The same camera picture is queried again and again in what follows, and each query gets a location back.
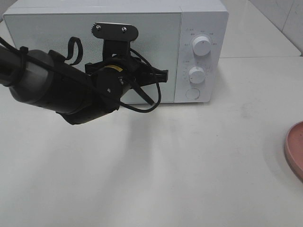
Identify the white microwave oven body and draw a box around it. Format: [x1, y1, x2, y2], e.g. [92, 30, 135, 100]
[3, 0, 229, 103]

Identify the white timer knob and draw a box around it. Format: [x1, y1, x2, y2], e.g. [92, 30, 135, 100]
[188, 67, 206, 84]

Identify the pink round plate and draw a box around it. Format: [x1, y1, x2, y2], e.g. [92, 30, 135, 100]
[285, 122, 303, 182]

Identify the round white door button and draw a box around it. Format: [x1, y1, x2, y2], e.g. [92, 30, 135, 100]
[186, 88, 200, 100]

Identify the upper white power knob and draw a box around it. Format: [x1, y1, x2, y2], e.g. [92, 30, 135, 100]
[192, 34, 212, 56]

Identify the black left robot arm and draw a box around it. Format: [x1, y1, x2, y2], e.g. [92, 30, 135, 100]
[0, 37, 168, 125]

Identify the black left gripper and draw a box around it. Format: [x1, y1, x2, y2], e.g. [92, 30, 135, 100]
[85, 39, 169, 87]

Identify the white microwave door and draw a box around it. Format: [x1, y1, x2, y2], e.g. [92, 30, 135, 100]
[4, 13, 180, 103]

